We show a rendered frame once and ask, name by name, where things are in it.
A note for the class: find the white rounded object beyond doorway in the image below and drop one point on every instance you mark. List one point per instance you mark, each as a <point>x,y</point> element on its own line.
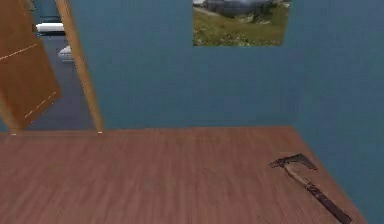
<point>65,53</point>

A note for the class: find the brown wooden room door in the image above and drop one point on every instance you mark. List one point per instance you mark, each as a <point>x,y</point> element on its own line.
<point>23,73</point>

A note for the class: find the landscape picture on wall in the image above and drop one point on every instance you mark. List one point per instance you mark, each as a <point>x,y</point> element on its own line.
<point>238,26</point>

